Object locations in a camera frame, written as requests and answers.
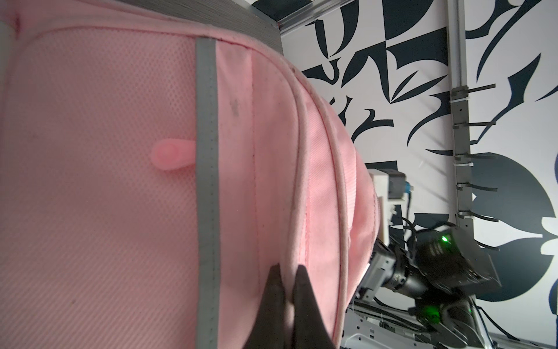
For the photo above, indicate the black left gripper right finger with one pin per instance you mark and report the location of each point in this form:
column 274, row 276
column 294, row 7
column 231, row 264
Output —
column 309, row 329

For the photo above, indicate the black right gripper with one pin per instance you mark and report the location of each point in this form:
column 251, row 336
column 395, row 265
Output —
column 391, row 268

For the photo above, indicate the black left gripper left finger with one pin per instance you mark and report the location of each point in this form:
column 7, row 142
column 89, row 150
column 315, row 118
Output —
column 268, row 329

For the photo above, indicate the pink student backpack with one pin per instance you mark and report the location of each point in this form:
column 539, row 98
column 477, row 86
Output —
column 153, row 170

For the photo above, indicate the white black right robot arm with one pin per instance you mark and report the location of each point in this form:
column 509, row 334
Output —
column 457, row 268

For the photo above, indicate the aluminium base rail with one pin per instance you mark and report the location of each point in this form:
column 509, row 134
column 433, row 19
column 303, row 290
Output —
column 376, row 326

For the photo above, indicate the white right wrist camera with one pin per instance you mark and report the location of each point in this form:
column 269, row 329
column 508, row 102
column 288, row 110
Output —
column 392, row 189

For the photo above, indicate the black wall hook rail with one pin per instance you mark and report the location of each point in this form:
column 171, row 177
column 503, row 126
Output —
column 464, row 159

